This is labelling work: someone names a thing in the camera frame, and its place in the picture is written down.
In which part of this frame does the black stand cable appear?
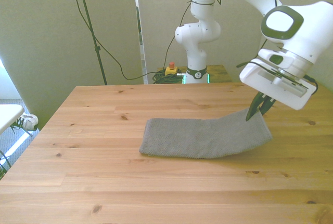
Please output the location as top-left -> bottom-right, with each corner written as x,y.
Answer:
65,0 -> 159,81

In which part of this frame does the wrist camera with black bracket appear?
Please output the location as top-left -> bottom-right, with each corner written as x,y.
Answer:
270,68 -> 317,91

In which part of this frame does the white chair seat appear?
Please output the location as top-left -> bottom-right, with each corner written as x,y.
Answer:
0,103 -> 33,137

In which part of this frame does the coiled black cable bundle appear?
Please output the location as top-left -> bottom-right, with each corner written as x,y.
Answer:
151,71 -> 184,84

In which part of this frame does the black camera stand pole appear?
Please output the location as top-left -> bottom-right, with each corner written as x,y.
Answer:
74,0 -> 108,86

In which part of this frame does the white sneaker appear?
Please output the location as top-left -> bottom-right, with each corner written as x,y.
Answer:
16,113 -> 39,131

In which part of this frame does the grey towel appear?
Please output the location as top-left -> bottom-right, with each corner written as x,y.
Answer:
138,107 -> 273,160

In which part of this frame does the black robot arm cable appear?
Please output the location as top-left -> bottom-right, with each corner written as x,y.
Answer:
165,0 -> 318,97

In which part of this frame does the dark floor cable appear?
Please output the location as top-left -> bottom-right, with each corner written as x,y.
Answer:
0,150 -> 12,180

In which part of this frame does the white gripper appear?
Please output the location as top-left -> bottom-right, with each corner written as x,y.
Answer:
239,58 -> 318,122

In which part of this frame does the yellow emergency stop button box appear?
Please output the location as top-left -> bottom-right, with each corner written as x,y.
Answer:
164,62 -> 179,76

